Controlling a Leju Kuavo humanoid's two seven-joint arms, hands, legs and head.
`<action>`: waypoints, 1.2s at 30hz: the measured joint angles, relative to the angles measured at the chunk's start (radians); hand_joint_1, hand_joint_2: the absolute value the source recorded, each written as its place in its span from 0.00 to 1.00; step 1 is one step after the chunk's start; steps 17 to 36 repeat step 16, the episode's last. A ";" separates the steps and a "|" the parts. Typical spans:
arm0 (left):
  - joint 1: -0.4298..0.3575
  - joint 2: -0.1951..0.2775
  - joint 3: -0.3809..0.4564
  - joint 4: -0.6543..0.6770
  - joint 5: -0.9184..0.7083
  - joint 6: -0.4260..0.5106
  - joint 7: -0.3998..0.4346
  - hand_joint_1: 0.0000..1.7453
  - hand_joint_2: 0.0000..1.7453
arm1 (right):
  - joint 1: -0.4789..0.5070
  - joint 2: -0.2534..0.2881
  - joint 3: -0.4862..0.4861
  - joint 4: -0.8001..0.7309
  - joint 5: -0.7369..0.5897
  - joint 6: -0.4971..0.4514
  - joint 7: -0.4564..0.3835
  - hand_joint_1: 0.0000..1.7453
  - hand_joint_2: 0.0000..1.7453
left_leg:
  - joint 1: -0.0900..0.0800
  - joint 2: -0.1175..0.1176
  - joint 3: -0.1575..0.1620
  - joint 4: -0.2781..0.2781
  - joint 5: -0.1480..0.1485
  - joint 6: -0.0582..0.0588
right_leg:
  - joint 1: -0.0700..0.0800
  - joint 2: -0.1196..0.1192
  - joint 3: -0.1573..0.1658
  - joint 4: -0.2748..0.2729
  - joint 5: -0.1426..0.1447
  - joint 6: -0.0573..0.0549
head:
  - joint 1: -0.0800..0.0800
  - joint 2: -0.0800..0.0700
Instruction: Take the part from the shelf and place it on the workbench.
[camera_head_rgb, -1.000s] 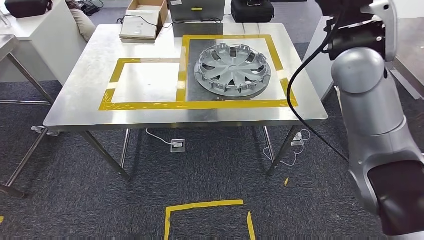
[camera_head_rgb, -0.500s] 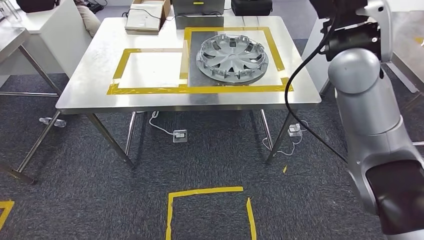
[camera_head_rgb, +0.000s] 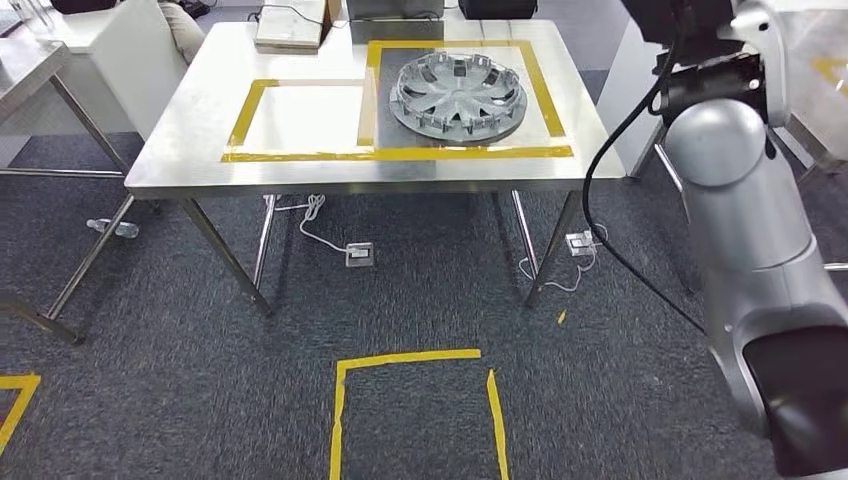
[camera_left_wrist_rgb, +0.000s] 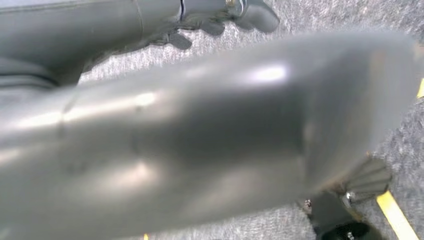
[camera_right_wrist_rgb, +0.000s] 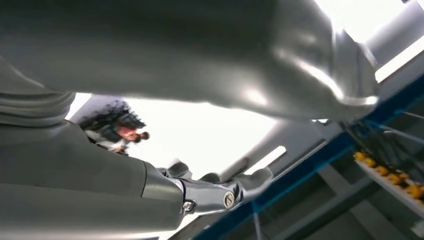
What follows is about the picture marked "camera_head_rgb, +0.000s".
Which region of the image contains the black laptop cable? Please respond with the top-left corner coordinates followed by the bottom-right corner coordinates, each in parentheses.
top-left (246, 3), bottom-right (326, 28)

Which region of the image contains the person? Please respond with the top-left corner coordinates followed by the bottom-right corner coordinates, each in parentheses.
top-left (157, 0), bottom-right (207, 64)

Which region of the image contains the white flat box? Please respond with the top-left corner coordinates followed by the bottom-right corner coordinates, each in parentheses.
top-left (254, 0), bottom-right (329, 54)

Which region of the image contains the yellow floor tape square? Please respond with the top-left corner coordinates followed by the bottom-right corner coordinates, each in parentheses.
top-left (0, 374), bottom-right (42, 457)

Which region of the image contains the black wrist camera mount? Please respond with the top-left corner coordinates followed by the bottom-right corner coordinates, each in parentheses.
top-left (619, 0), bottom-right (737, 48)

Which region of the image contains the open cardboard box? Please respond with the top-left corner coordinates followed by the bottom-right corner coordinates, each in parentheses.
top-left (321, 0), bottom-right (342, 48)

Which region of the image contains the silver wheel hubcap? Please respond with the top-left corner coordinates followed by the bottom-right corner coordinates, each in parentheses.
top-left (388, 51), bottom-right (529, 145)

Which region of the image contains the clear plastic bottle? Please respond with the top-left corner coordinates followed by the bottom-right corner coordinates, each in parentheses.
top-left (86, 218), bottom-right (140, 240)

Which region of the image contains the steel workbench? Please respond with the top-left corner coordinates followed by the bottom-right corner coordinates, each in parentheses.
top-left (124, 18), bottom-right (627, 318)

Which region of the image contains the yellow tape table marking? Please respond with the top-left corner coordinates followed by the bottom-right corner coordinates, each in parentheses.
top-left (811, 56), bottom-right (848, 97)

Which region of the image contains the white desk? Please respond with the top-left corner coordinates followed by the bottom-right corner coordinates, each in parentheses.
top-left (29, 0), bottom-right (190, 142)
top-left (596, 19), bottom-right (670, 177)

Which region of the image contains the black bag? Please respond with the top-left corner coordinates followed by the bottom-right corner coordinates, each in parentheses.
top-left (49, 0), bottom-right (119, 16)

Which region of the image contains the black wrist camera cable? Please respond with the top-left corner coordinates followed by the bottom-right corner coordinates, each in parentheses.
top-left (581, 36), bottom-right (709, 336)

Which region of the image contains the black case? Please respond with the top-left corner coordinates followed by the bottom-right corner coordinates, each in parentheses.
top-left (458, 0), bottom-right (538, 20)

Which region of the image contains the white socket cable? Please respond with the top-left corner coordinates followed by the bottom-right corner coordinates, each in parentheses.
top-left (263, 193), bottom-right (350, 254)
top-left (518, 223), bottom-right (609, 294)

